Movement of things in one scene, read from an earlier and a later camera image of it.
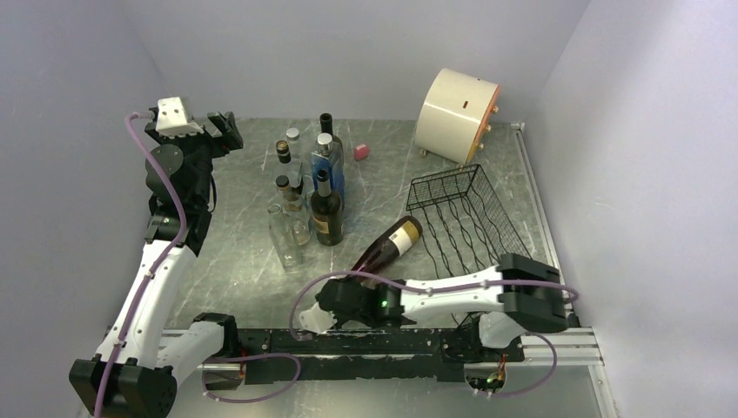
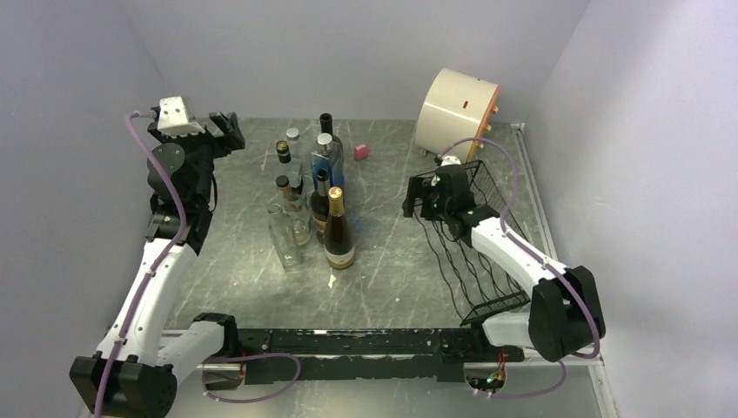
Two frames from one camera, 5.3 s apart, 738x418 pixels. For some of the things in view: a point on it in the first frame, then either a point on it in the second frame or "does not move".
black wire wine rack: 462,222 does not move
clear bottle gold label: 287,166 does not move
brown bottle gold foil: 390,246 -> 338,236
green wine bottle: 326,126 does not move
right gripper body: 352,281 -> 433,206
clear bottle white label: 297,210 does not move
